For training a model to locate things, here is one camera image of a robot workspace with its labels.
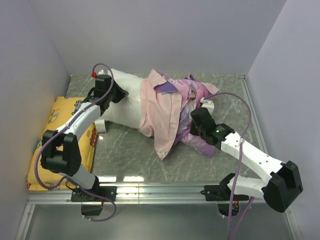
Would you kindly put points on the white pillow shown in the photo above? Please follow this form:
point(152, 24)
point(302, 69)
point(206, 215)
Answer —
point(127, 112)

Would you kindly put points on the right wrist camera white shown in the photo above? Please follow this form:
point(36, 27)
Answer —
point(207, 104)

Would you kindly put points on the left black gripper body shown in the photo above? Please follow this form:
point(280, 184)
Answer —
point(116, 94)

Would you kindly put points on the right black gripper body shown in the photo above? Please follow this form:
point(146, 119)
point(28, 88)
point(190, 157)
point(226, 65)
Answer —
point(197, 131)

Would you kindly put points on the purple princess print pillowcase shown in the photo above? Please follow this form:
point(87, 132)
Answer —
point(166, 106)

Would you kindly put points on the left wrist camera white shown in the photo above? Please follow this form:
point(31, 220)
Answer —
point(100, 73)

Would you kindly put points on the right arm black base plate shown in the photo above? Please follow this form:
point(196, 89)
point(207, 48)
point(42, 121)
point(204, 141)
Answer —
point(216, 193)

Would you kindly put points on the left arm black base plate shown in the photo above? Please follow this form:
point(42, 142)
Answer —
point(104, 192)

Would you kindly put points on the aluminium mounting rail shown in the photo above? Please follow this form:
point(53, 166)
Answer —
point(128, 193)

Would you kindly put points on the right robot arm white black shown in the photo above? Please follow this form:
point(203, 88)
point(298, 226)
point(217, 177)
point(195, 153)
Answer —
point(279, 183)

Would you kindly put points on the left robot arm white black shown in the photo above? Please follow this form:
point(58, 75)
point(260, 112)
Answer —
point(60, 151)

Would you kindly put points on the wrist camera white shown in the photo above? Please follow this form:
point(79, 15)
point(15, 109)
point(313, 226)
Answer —
point(207, 104)
point(100, 73)

